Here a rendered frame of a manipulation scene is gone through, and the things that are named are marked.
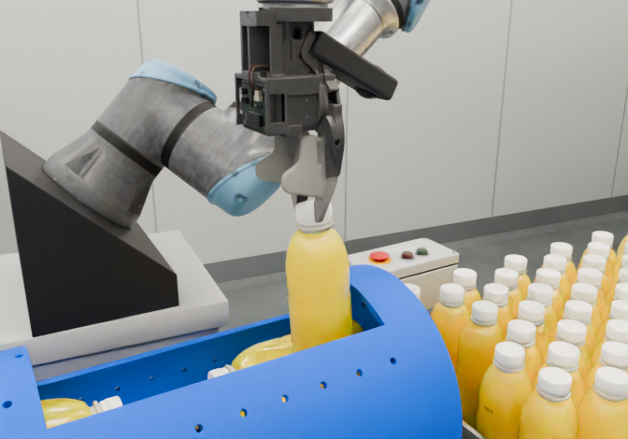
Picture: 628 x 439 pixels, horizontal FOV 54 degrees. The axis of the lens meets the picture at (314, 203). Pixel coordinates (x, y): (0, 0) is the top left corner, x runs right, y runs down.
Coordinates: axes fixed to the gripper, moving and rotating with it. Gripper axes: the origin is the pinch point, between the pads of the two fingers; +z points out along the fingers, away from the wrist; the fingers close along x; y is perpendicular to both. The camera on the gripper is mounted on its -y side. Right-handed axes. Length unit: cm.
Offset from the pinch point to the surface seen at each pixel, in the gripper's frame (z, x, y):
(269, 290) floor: 132, -236, -111
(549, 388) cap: 24.3, 12.7, -26.1
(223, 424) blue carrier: 15.5, 10.1, 15.2
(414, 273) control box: 25, -25, -36
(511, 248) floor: 132, -210, -279
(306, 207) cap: 0.1, 0.7, 1.3
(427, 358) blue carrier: 15.8, 10.4, -8.0
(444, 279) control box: 28, -25, -43
